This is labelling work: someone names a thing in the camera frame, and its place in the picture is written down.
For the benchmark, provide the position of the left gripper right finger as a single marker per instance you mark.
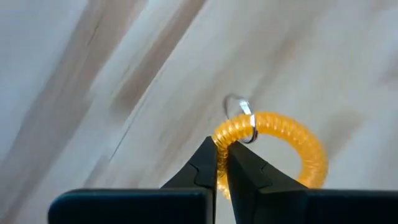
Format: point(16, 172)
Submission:
point(311, 207)

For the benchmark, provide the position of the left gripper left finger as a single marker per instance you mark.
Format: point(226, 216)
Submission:
point(140, 205)

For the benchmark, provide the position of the yellow coil wristband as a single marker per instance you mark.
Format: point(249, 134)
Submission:
point(280, 124)

